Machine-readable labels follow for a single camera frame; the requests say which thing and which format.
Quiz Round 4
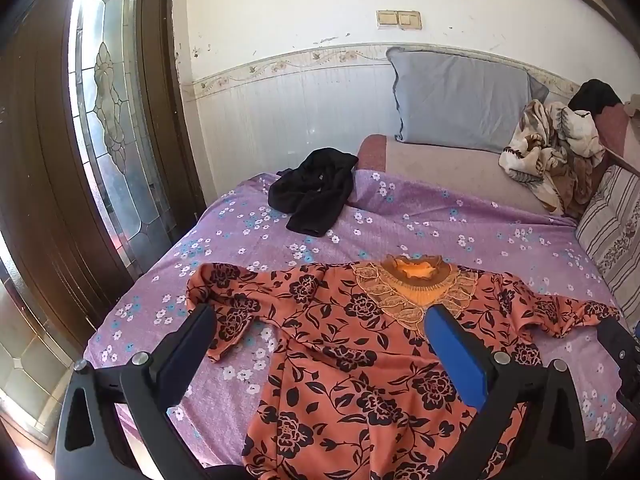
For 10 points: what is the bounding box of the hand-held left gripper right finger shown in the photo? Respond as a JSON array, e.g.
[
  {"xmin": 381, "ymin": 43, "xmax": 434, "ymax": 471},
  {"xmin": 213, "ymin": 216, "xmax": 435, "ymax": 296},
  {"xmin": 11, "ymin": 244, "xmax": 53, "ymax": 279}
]
[{"xmin": 424, "ymin": 304, "xmax": 588, "ymax": 480}]

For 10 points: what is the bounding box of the orange black floral blouse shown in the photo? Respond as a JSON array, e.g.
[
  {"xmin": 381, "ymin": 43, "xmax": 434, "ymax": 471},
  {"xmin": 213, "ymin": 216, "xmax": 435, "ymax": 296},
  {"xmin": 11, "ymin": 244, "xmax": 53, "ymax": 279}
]
[{"xmin": 186, "ymin": 255, "xmax": 621, "ymax": 480}]

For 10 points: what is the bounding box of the beige floral crumpled blanket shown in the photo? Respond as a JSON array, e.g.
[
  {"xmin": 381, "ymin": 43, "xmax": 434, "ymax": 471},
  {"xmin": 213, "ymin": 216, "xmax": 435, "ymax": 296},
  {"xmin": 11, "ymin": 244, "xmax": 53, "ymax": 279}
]
[{"xmin": 499, "ymin": 100, "xmax": 608, "ymax": 213}]

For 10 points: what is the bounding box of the pink sofa backrest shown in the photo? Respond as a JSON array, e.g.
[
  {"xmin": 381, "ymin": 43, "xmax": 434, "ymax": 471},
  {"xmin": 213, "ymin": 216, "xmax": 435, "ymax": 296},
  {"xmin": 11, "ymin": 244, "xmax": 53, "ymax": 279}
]
[{"xmin": 592, "ymin": 105, "xmax": 640, "ymax": 177}]

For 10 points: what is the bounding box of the purple floral bedsheet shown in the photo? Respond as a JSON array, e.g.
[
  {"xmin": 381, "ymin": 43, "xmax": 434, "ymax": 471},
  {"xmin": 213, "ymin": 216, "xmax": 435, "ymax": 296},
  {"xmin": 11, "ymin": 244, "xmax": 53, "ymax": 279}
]
[{"xmin": 82, "ymin": 170, "xmax": 638, "ymax": 480}]

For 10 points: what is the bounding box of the striped floral cushion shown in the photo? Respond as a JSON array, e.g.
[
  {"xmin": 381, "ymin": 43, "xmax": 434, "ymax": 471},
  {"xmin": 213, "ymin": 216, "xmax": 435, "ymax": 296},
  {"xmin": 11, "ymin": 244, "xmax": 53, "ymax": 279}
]
[{"xmin": 575, "ymin": 165, "xmax": 640, "ymax": 316}]

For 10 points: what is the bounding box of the grey-blue pillow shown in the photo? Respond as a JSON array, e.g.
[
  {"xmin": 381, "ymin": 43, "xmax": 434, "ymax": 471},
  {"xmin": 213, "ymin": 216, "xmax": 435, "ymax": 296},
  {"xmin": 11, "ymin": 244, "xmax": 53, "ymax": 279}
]
[{"xmin": 387, "ymin": 46, "xmax": 550, "ymax": 155}]

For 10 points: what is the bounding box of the wooden door with stained glass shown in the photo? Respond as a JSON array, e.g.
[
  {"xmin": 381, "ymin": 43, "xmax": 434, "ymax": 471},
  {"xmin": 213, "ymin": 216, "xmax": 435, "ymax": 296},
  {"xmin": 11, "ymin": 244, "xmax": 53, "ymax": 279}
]
[{"xmin": 0, "ymin": 0, "xmax": 207, "ymax": 480}]

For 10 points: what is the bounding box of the black cloth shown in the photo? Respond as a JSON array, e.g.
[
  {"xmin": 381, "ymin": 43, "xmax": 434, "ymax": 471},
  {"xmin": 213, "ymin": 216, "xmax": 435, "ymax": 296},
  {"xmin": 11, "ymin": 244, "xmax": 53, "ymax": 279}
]
[{"xmin": 567, "ymin": 79, "xmax": 623, "ymax": 113}]

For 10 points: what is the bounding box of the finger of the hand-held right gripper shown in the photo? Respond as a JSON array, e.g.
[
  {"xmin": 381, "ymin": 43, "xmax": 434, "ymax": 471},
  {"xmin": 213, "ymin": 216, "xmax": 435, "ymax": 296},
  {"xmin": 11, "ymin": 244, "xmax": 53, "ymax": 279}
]
[
  {"xmin": 616, "ymin": 382, "xmax": 640, "ymax": 413},
  {"xmin": 596, "ymin": 316, "xmax": 640, "ymax": 363}
]

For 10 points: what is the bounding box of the black garment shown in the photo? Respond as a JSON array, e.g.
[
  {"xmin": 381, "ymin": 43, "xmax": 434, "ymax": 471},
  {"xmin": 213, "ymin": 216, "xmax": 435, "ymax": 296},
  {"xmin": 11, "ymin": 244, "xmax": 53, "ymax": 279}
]
[{"xmin": 268, "ymin": 147, "xmax": 360, "ymax": 237}]

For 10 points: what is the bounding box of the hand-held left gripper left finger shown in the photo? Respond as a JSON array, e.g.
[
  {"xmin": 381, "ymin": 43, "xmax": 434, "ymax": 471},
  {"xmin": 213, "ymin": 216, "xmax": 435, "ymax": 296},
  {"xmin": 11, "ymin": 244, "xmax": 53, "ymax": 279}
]
[{"xmin": 55, "ymin": 303, "xmax": 218, "ymax": 480}]

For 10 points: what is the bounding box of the pink beige mattress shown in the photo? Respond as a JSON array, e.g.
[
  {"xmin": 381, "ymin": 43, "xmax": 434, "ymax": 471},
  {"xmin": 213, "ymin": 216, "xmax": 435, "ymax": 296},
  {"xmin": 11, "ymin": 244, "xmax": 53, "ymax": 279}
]
[{"xmin": 357, "ymin": 134, "xmax": 576, "ymax": 218}]

